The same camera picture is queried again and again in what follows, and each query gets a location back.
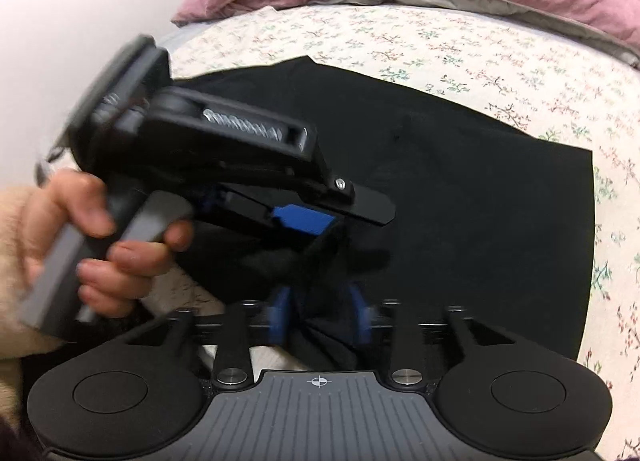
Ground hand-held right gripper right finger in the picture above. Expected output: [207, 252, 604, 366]
[349, 283, 519, 388]

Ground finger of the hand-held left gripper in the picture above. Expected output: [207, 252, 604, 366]
[220, 189, 337, 238]
[300, 176, 397, 228]

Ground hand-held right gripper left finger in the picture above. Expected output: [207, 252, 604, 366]
[123, 285, 296, 388]

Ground black pants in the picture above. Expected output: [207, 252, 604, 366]
[135, 54, 596, 372]

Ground person's left hand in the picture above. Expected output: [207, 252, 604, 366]
[22, 167, 197, 322]

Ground grey mattress cover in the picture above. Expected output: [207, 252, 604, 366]
[159, 24, 211, 67]

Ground floral bed sheet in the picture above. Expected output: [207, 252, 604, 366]
[145, 0, 640, 461]

